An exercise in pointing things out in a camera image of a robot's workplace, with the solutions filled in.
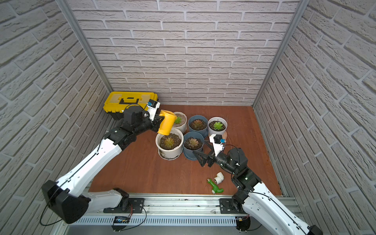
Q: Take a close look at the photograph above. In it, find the yellow watering can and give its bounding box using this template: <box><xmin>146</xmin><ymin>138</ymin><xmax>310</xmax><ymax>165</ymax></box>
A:
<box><xmin>158</xmin><ymin>110</ymin><xmax>177</xmax><ymax>136</ymax></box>

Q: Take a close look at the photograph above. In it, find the large white pot succulent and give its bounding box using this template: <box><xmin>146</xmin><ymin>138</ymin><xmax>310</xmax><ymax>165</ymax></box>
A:
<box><xmin>155</xmin><ymin>128</ymin><xmax>184</xmax><ymax>161</ymax></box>

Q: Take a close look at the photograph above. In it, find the white pipe elbow fitting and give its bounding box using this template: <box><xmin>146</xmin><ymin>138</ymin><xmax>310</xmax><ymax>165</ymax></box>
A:
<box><xmin>214</xmin><ymin>172</ymin><xmax>224</xmax><ymax>185</ymax></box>

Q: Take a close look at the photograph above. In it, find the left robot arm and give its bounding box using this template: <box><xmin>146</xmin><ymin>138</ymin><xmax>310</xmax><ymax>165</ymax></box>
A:
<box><xmin>41</xmin><ymin>100</ymin><xmax>164</xmax><ymax>224</ymax></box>

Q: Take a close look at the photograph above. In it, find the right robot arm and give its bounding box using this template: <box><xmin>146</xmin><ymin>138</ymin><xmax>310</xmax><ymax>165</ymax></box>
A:
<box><xmin>193</xmin><ymin>141</ymin><xmax>323</xmax><ymax>235</ymax></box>

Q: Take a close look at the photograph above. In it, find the blue pot succulent front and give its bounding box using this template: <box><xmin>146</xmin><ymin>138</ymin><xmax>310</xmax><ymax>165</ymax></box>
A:
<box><xmin>183</xmin><ymin>132</ymin><xmax>204</xmax><ymax>161</ymax></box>

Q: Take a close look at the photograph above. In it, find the blue pot succulent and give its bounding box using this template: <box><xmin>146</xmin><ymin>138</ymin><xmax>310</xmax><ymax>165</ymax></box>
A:
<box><xmin>188</xmin><ymin>115</ymin><xmax>208</xmax><ymax>138</ymax></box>
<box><xmin>183</xmin><ymin>132</ymin><xmax>204</xmax><ymax>161</ymax></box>

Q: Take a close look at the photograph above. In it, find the white pot green succulent right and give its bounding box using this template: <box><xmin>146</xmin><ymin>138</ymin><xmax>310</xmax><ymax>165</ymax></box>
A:
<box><xmin>208</xmin><ymin>117</ymin><xmax>228</xmax><ymax>135</ymax></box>

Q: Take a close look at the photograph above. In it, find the white pot green succulent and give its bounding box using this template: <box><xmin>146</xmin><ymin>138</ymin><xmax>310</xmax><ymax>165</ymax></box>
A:
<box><xmin>208</xmin><ymin>117</ymin><xmax>228</xmax><ymax>135</ymax></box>
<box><xmin>173</xmin><ymin>112</ymin><xmax>188</xmax><ymax>134</ymax></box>

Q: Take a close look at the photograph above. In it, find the blue pot succulent back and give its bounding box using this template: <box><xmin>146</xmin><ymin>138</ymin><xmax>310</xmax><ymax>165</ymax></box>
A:
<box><xmin>188</xmin><ymin>115</ymin><xmax>208</xmax><ymax>138</ymax></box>

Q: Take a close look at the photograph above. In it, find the white pot green succulent back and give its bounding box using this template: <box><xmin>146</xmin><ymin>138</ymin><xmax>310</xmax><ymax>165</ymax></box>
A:
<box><xmin>173</xmin><ymin>112</ymin><xmax>188</xmax><ymax>134</ymax></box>

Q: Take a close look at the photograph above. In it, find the green pipe fitting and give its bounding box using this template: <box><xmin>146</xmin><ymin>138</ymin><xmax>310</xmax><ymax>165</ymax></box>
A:
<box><xmin>207</xmin><ymin>178</ymin><xmax>224</xmax><ymax>194</ymax></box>

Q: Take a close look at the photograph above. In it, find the yellow black toolbox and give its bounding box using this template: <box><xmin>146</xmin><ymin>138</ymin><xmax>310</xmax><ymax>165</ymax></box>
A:
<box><xmin>103</xmin><ymin>92</ymin><xmax>158</xmax><ymax>120</ymax></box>

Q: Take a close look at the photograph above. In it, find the right controller board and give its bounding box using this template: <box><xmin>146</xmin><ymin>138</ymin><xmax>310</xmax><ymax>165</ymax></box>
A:
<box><xmin>236</xmin><ymin>216</ymin><xmax>251</xmax><ymax>232</ymax></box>

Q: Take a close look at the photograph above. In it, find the controller board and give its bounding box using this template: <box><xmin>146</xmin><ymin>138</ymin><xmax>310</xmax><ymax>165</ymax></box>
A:
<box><xmin>112</xmin><ymin>216</ymin><xmax>131</xmax><ymax>232</ymax></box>
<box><xmin>236</xmin><ymin>216</ymin><xmax>251</xmax><ymax>232</ymax></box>

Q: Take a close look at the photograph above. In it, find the left controller board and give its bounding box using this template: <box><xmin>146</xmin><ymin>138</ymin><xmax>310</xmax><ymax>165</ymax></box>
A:
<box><xmin>112</xmin><ymin>216</ymin><xmax>131</xmax><ymax>232</ymax></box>

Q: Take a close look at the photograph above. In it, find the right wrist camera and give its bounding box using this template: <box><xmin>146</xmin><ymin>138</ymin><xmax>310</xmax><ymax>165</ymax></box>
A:
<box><xmin>210</xmin><ymin>134</ymin><xmax>226</xmax><ymax>156</ymax></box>

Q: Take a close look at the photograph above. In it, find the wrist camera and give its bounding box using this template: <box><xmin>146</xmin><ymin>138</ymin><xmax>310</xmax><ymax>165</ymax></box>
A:
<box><xmin>210</xmin><ymin>134</ymin><xmax>226</xmax><ymax>156</ymax></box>
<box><xmin>147</xmin><ymin>99</ymin><xmax>160</xmax><ymax>121</ymax></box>

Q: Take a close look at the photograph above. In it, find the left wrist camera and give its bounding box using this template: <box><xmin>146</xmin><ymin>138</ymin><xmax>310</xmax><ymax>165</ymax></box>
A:
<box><xmin>147</xmin><ymin>99</ymin><xmax>160</xmax><ymax>121</ymax></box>

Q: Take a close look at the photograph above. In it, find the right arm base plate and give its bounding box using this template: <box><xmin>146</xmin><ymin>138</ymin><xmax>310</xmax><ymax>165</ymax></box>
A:
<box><xmin>219</xmin><ymin>198</ymin><xmax>246</xmax><ymax>214</ymax></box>

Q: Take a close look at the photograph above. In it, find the aluminium rail frame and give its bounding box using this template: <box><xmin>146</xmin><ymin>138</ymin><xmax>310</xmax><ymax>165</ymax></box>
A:
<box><xmin>71</xmin><ymin>194</ymin><xmax>297</xmax><ymax>230</ymax></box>

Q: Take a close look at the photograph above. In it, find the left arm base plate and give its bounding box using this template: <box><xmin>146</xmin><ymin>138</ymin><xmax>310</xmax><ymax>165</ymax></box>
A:
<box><xmin>103</xmin><ymin>197</ymin><xmax>145</xmax><ymax>214</ymax></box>

